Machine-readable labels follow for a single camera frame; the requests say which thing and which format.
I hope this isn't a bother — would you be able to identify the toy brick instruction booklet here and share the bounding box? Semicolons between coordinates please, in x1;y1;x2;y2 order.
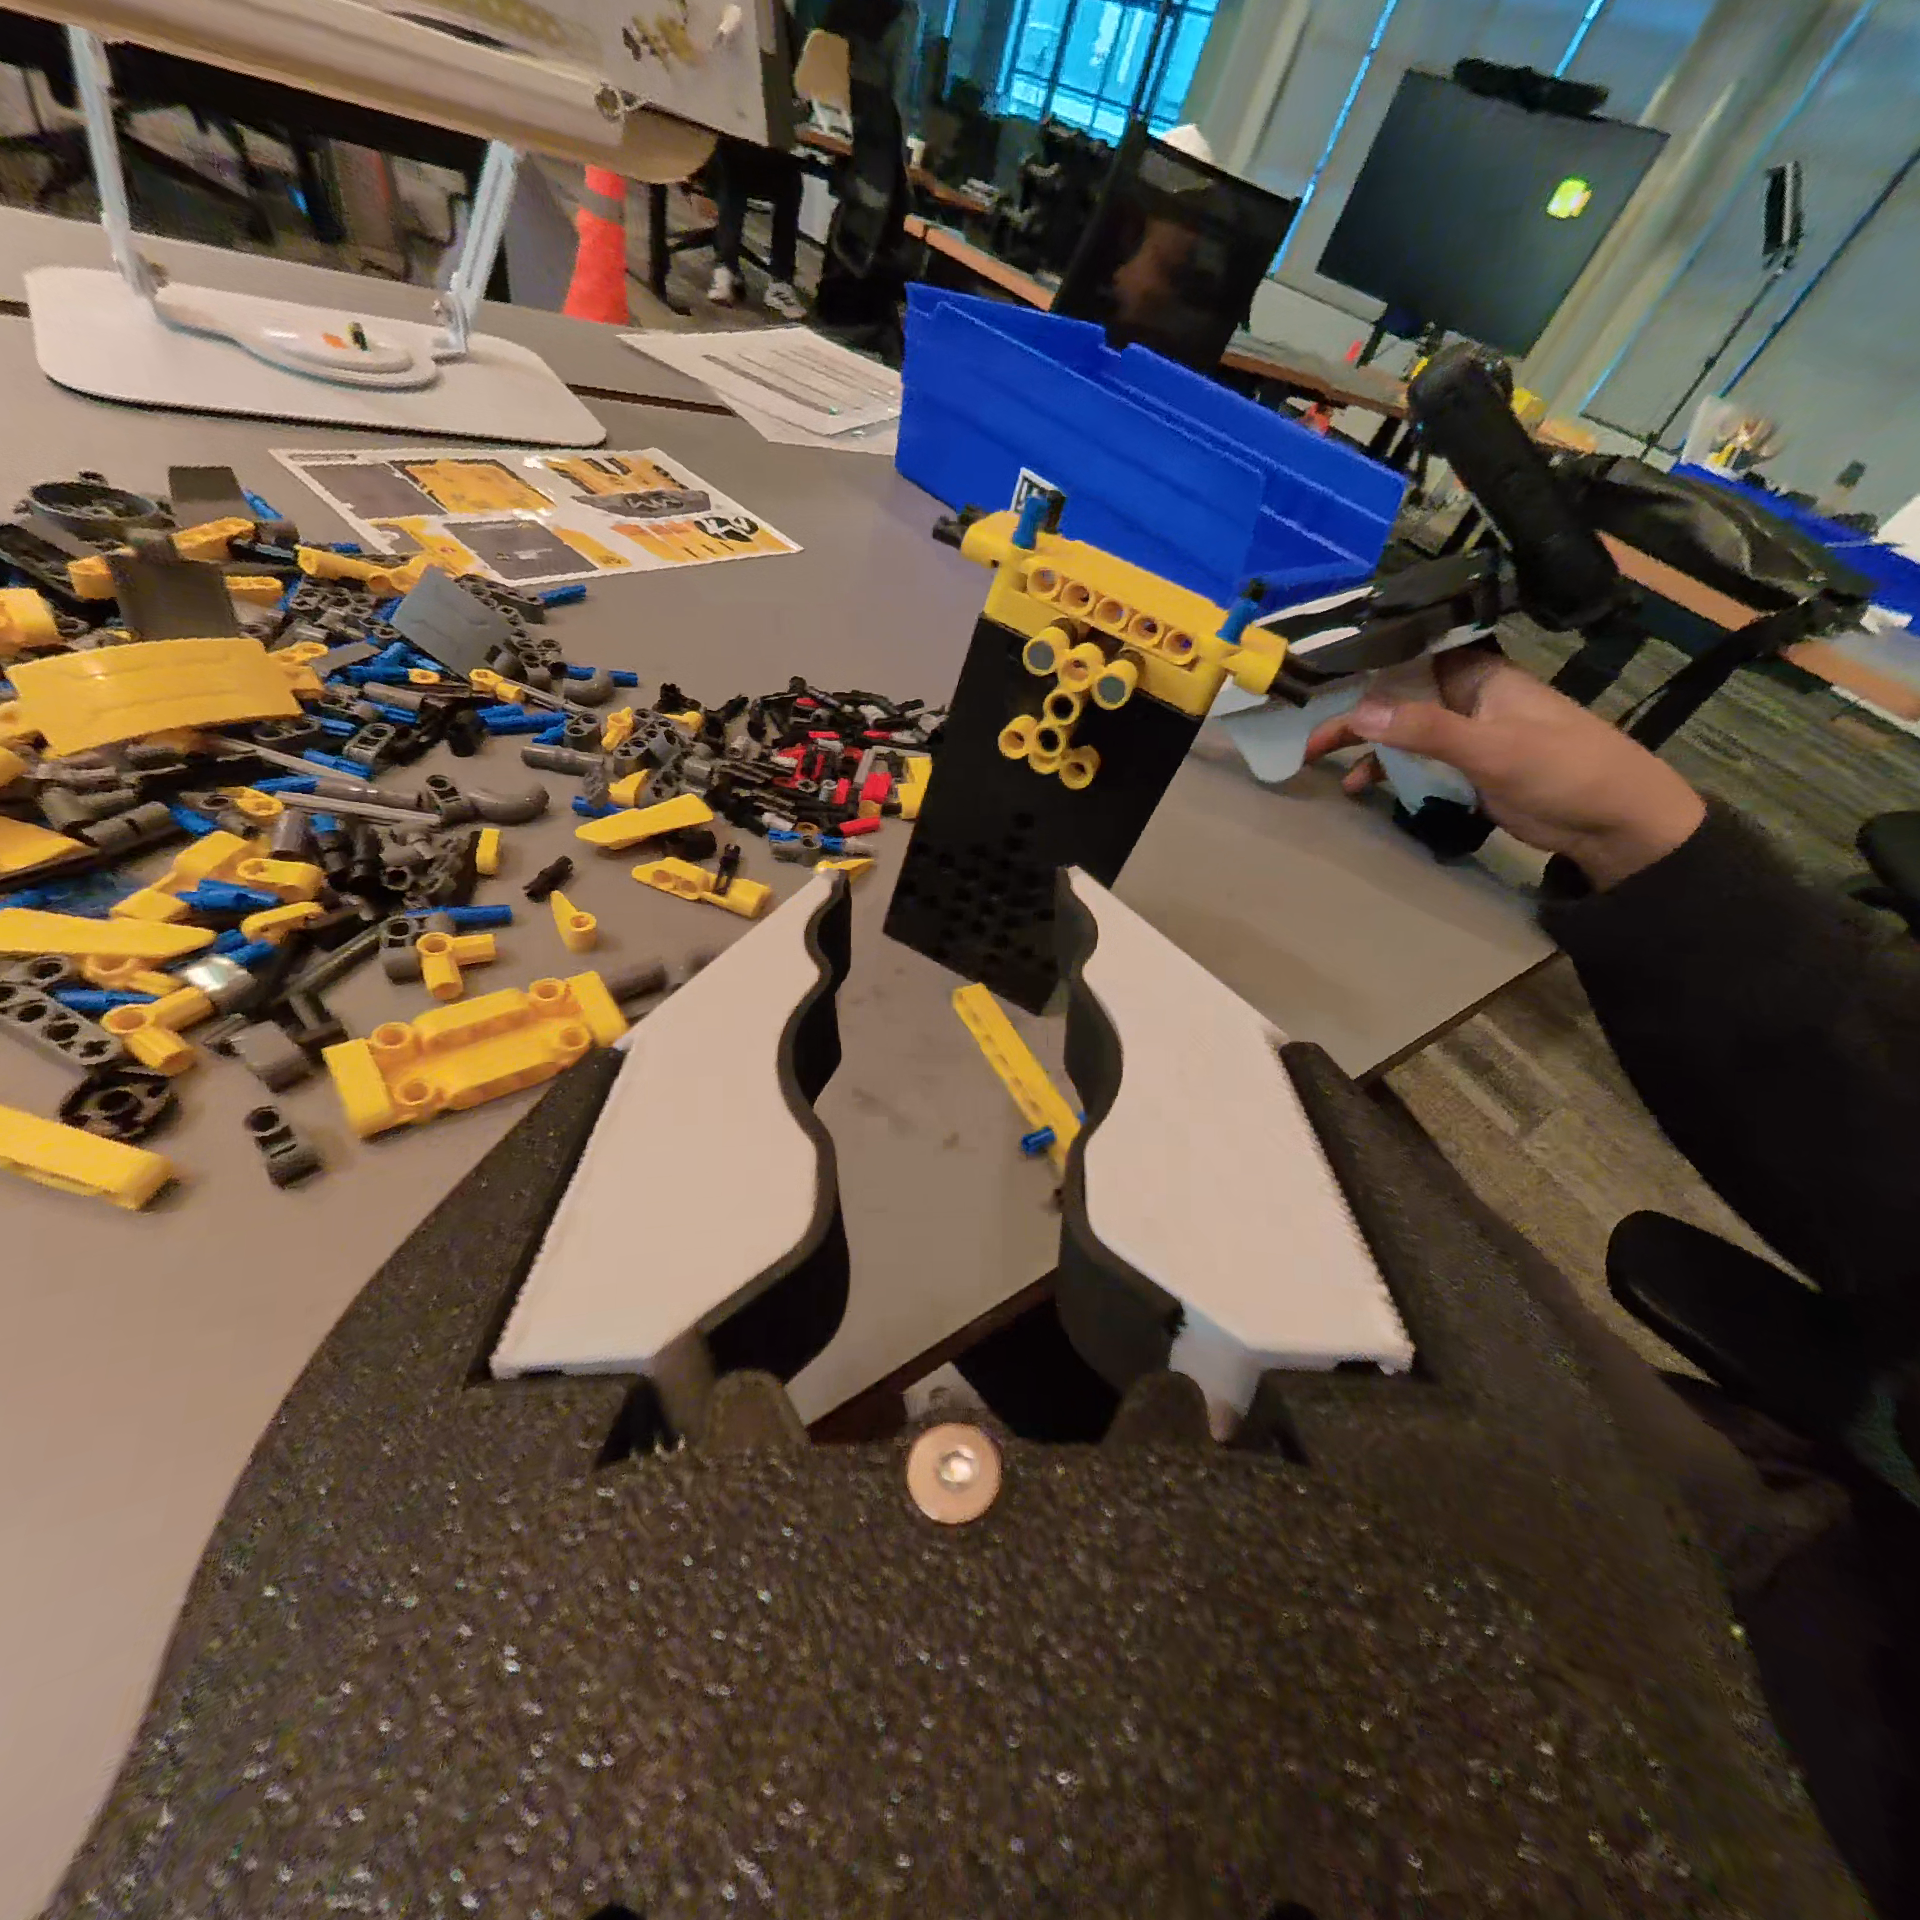
496;0;794;149

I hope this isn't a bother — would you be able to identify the black monitor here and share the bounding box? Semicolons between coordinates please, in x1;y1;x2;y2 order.
1316;67;1671;360

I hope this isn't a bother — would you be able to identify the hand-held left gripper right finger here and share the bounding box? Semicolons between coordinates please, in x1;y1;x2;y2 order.
1054;864;1418;1444

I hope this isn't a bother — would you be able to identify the blue plastic bin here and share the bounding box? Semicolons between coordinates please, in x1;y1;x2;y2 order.
897;280;1414;634

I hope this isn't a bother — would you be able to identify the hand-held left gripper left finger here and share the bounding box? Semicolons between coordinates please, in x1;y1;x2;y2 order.
489;866;858;1386

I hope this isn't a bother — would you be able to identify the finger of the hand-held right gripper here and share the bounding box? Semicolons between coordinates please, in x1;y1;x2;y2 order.
1283;558;1503;672
1212;622;1503;784

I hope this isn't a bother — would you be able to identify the person's right hand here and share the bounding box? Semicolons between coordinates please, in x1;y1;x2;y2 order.
1303;653;1712;890

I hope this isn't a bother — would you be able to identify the black tripod stand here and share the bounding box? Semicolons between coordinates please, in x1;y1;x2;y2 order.
1641;158;1809;452

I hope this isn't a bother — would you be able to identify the orange traffic cone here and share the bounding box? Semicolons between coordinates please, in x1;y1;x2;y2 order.
562;162;636;324

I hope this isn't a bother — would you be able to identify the pile of toy brick pieces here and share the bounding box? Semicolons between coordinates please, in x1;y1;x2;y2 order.
0;463;940;1216

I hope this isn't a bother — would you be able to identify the yellow black sticker sheet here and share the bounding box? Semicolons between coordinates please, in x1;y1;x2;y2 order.
271;446;804;589

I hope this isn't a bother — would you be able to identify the white book stand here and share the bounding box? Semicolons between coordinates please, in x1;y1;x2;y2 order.
0;0;798;448

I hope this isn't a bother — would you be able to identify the yellow toy brick beam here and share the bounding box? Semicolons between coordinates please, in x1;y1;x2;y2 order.
952;982;1087;1175

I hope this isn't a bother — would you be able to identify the black yellow toy brick assembly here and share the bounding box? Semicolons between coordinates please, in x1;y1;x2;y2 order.
883;502;1296;1020

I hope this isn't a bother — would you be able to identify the printed paper sheet red header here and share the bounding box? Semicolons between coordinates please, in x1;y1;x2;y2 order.
618;323;910;454

